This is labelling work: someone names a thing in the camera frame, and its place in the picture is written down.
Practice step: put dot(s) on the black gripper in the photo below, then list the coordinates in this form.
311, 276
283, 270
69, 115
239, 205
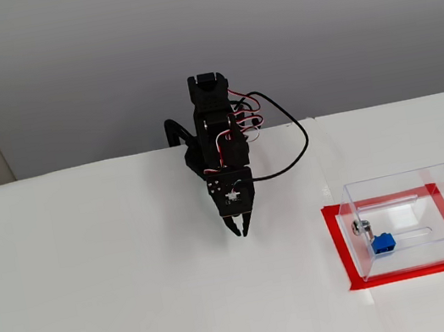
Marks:
222, 208

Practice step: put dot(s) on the transparent acrylic box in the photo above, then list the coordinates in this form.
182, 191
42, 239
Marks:
410, 206

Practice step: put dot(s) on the black table clamp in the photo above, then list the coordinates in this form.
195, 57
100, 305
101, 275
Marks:
174, 129

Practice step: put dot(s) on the blue lego brick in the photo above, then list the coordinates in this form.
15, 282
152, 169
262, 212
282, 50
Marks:
382, 244

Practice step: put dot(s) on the red tape frame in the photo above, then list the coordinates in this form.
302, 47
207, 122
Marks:
404, 275

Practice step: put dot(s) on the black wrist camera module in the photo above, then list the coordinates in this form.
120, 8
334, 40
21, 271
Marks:
237, 206

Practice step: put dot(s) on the silver cam lock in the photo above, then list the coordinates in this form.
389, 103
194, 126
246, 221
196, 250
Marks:
361, 229

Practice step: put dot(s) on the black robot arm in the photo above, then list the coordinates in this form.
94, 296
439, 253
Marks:
208, 112

